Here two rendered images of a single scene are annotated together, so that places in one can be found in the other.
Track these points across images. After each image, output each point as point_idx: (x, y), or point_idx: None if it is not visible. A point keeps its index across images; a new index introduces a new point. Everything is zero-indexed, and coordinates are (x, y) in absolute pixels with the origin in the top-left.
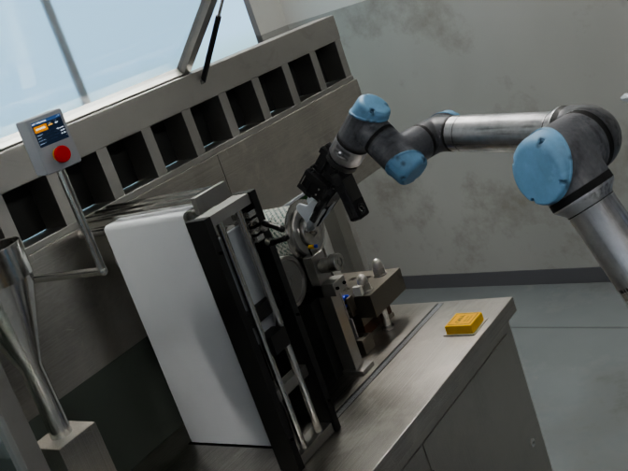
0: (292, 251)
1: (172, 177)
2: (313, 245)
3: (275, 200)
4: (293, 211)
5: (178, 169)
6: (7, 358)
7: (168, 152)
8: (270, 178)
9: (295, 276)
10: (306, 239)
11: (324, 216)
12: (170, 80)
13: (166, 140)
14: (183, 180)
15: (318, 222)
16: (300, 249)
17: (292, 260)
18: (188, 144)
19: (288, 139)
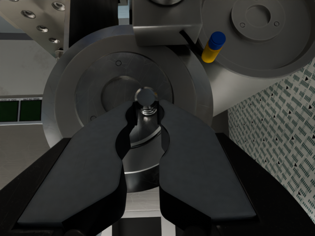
0: (206, 74)
1: (158, 210)
2: (218, 49)
3: (25, 134)
4: (150, 168)
5: (146, 215)
6: None
7: (126, 219)
8: (18, 158)
9: (221, 20)
10: (164, 81)
11: (118, 131)
12: None
13: (123, 232)
14: (146, 202)
15: (131, 113)
16: (185, 67)
17: (222, 56)
18: (113, 231)
19: None
